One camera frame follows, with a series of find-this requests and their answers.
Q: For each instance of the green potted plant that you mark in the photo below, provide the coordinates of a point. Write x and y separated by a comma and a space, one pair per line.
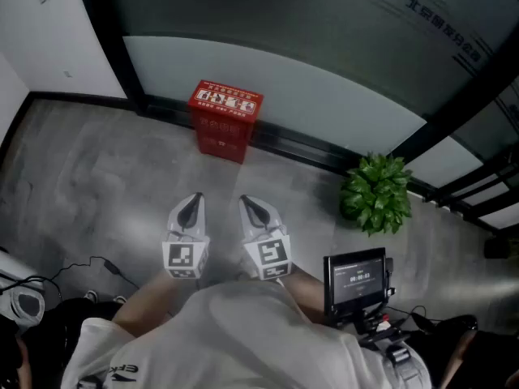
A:
375, 195

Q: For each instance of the person's left forearm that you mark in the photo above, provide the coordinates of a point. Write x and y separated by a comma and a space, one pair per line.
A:
140, 306

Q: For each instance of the black monitor screen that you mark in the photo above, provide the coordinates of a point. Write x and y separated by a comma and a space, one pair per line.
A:
357, 282

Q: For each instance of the wall socket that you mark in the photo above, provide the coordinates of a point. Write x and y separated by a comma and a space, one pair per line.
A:
67, 73

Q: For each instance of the white grey handheld device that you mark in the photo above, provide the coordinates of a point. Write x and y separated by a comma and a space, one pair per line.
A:
24, 302

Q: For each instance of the red fire equipment box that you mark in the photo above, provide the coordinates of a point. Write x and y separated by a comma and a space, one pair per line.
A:
222, 138

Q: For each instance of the person's right forearm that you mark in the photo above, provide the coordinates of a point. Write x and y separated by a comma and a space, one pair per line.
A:
306, 294

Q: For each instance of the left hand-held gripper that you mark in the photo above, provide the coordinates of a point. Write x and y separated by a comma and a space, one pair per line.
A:
184, 255

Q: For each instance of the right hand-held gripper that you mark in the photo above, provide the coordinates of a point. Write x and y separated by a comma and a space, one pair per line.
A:
269, 257

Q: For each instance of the person's white shirt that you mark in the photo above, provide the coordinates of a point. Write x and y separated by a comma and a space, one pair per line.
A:
243, 338

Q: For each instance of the black monitor mount rig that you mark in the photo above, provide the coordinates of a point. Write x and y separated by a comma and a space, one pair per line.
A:
377, 326

